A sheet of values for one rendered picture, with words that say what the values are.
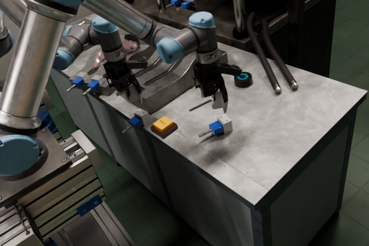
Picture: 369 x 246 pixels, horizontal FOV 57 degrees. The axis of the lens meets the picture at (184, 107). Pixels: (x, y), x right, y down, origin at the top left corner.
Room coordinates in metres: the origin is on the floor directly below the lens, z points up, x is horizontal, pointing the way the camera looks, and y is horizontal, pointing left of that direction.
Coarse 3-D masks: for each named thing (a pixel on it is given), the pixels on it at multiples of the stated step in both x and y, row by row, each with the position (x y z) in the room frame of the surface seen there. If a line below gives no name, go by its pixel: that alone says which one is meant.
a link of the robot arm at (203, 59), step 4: (216, 48) 0.95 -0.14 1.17; (196, 52) 0.96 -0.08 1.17; (212, 52) 0.94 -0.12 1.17; (216, 52) 0.95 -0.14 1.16; (196, 56) 0.96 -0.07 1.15; (200, 56) 0.94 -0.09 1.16; (204, 56) 0.94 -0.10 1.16; (208, 56) 0.94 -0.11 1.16; (212, 56) 0.93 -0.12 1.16; (216, 56) 0.95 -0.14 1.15; (200, 60) 0.95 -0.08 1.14; (204, 60) 0.94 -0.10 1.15; (208, 60) 0.94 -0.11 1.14; (212, 60) 0.94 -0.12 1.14; (204, 64) 0.95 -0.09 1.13
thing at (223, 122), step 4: (220, 116) 1.00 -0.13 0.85; (224, 116) 0.99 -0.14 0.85; (220, 120) 0.98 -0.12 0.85; (224, 120) 0.97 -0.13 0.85; (228, 120) 0.97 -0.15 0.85; (212, 124) 0.98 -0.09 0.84; (216, 124) 0.98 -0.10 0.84; (220, 124) 0.97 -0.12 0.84; (224, 124) 0.95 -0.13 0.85; (228, 124) 0.96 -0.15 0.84; (212, 128) 0.96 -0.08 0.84; (216, 128) 0.95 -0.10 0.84; (220, 128) 0.95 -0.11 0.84; (224, 128) 0.95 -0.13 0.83; (228, 128) 0.96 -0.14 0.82; (232, 128) 0.96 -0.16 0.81; (204, 132) 0.96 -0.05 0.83; (208, 132) 0.95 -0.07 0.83; (212, 132) 0.96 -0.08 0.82; (216, 132) 0.95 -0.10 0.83; (220, 132) 0.95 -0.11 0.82; (224, 132) 0.96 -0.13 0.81; (228, 132) 0.96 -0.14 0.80; (200, 136) 0.94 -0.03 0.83
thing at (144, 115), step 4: (140, 108) 1.17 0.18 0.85; (136, 112) 1.15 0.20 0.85; (140, 112) 1.14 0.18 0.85; (144, 112) 1.14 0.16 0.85; (136, 116) 1.14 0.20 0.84; (140, 116) 1.12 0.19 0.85; (144, 116) 1.12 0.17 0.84; (148, 116) 1.13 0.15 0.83; (128, 120) 1.12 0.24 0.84; (132, 120) 1.12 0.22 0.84; (136, 120) 1.11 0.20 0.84; (140, 120) 1.11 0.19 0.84; (144, 120) 1.12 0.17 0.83; (148, 120) 1.13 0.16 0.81; (132, 124) 1.10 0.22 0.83; (136, 124) 1.09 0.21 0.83; (140, 124) 1.11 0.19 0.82; (144, 124) 1.11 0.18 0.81; (128, 128) 1.09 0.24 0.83; (136, 128) 1.09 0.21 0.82
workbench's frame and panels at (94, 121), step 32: (64, 96) 2.16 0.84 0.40; (96, 96) 1.44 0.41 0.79; (96, 128) 1.82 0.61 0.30; (352, 128) 1.01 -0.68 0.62; (128, 160) 1.52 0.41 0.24; (160, 160) 1.17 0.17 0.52; (320, 160) 0.87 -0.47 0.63; (160, 192) 1.28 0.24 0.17; (192, 192) 1.00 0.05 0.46; (224, 192) 0.81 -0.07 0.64; (288, 192) 0.76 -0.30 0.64; (320, 192) 0.89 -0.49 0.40; (192, 224) 1.07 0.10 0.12; (224, 224) 0.84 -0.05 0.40; (256, 224) 0.69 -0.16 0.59; (288, 224) 0.76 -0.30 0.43; (320, 224) 0.90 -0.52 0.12
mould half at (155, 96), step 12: (192, 60) 1.34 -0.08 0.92; (156, 72) 1.37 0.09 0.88; (180, 72) 1.32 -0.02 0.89; (192, 72) 1.33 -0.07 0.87; (156, 84) 1.27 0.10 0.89; (168, 84) 1.25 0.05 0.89; (180, 84) 1.28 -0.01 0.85; (192, 84) 1.32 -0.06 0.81; (144, 96) 1.20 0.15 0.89; (156, 96) 1.21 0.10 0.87; (168, 96) 1.24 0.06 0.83; (144, 108) 1.21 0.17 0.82; (156, 108) 1.20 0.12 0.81
